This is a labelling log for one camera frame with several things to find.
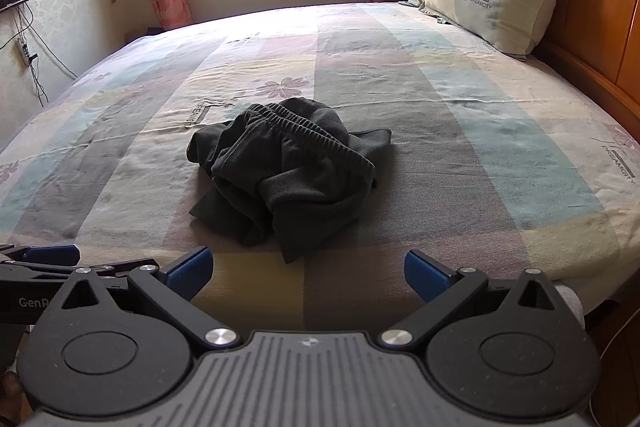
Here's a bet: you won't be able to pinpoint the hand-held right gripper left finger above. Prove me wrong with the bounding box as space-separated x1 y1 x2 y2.
60 246 240 351

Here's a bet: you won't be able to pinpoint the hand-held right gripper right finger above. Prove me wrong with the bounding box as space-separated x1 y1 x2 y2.
377 249 566 351

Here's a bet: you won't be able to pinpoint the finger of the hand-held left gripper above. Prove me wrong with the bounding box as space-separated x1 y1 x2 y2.
0 259 161 282
0 244 81 265

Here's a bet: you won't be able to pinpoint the dark grey pants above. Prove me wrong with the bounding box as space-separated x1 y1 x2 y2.
186 97 392 264

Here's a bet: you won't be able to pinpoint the bed with patchwork sheet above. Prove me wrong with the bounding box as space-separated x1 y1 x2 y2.
0 2 640 323

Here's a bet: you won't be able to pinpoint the wall power strip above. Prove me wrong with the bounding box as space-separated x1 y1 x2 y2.
15 38 38 65

